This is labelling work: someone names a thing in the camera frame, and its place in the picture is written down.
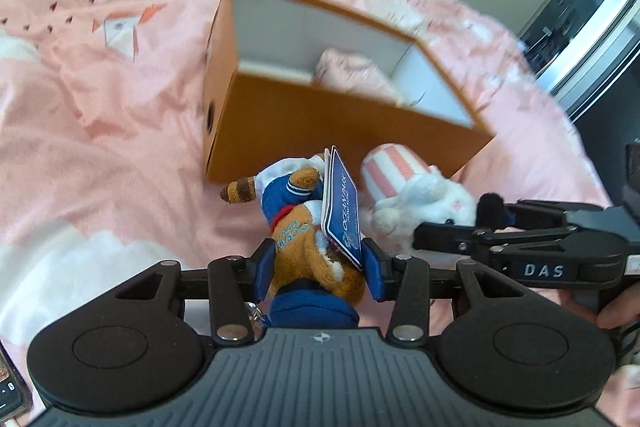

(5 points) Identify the pink printed blanket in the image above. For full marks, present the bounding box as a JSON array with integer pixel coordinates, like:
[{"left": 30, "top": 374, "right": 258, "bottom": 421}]
[{"left": 0, "top": 0, "right": 621, "bottom": 427}]

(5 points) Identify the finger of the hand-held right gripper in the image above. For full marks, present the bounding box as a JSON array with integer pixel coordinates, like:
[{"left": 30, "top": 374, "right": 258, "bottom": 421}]
[
  {"left": 502, "top": 202, "right": 613, "bottom": 230},
  {"left": 412, "top": 219, "right": 577, "bottom": 256}
]

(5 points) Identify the person's right hand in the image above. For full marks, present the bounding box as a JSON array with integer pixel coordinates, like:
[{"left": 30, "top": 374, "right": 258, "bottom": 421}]
[{"left": 594, "top": 281, "right": 640, "bottom": 334}]

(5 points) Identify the pink cloth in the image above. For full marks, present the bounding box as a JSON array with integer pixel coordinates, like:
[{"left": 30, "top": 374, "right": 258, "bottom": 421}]
[{"left": 312, "top": 48, "right": 408, "bottom": 108}]

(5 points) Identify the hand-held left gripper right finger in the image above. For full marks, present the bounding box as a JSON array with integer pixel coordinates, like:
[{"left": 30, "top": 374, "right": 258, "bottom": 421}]
[{"left": 361, "top": 237, "right": 539, "bottom": 344}]

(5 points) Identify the black cable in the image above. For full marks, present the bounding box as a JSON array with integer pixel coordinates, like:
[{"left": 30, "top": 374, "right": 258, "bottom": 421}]
[{"left": 616, "top": 324, "right": 640, "bottom": 369}]

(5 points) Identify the brown raccoon plush toy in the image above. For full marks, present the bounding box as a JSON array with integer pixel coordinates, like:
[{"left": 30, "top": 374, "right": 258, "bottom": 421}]
[{"left": 220, "top": 148, "right": 367, "bottom": 344}]

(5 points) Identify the orange cardboard box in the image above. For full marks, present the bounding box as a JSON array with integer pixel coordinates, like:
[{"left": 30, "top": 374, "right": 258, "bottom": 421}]
[{"left": 202, "top": 0, "right": 497, "bottom": 186}]

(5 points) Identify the white plush toy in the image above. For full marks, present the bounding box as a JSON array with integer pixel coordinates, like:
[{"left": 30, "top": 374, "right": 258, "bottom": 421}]
[{"left": 360, "top": 144, "right": 512, "bottom": 254}]

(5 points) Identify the black smartphone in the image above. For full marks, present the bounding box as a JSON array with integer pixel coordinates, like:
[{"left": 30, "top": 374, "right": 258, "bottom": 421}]
[{"left": 0, "top": 336, "right": 34, "bottom": 420}]

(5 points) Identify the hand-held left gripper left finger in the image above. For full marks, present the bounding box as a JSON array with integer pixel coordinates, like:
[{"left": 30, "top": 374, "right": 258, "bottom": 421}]
[{"left": 112, "top": 238, "right": 277, "bottom": 344}]

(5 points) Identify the dark sliding wardrobe door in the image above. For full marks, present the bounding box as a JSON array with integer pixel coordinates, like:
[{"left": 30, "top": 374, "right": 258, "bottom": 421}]
[{"left": 519, "top": 0, "right": 640, "bottom": 124}]

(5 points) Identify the blue hang tag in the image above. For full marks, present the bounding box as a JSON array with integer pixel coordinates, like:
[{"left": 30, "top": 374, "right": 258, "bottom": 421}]
[{"left": 321, "top": 145, "right": 364, "bottom": 271}]

